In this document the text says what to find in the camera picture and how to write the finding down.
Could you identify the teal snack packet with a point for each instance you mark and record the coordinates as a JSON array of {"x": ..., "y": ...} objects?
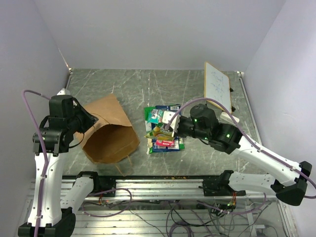
[{"x": 155, "y": 116}]

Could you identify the yellow framed whiteboard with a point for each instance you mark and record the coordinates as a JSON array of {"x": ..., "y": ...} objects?
[{"x": 217, "y": 86}]

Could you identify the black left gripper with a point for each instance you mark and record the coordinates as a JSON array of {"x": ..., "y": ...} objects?
[{"x": 90, "y": 119}]

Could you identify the green cassava chips bag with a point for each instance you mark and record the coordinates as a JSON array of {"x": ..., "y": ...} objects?
[{"x": 149, "y": 126}]

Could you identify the yellow green snack packet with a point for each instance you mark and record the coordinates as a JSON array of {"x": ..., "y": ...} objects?
[{"x": 160, "y": 133}]

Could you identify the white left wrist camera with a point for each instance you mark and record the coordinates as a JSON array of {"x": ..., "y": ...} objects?
[{"x": 64, "y": 91}]

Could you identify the brown paper bag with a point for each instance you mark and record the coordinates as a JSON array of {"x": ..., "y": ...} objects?
[{"x": 112, "y": 139}]

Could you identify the red snack packet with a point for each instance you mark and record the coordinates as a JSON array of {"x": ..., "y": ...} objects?
[{"x": 163, "y": 143}]

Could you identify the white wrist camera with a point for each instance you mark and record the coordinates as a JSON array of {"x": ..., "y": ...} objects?
[
  {"x": 170, "y": 122},
  {"x": 64, "y": 91}
]

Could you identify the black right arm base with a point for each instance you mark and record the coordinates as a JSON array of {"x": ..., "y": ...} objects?
[{"x": 212, "y": 188}]

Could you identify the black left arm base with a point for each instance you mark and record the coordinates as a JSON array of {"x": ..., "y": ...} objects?
[{"x": 103, "y": 183}]

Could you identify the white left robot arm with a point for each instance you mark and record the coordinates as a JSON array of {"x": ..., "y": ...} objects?
[{"x": 51, "y": 215}]

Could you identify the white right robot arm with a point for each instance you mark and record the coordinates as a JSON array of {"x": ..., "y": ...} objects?
[{"x": 283, "y": 178}]

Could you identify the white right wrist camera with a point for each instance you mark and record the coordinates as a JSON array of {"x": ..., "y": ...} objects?
[{"x": 170, "y": 122}]

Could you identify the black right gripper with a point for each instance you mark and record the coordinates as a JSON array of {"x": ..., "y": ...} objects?
[{"x": 178, "y": 133}]

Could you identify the aluminium frame rail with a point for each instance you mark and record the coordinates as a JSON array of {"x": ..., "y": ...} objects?
[{"x": 164, "y": 189}]

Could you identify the white board eraser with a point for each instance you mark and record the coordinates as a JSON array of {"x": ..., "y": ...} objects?
[{"x": 228, "y": 117}]

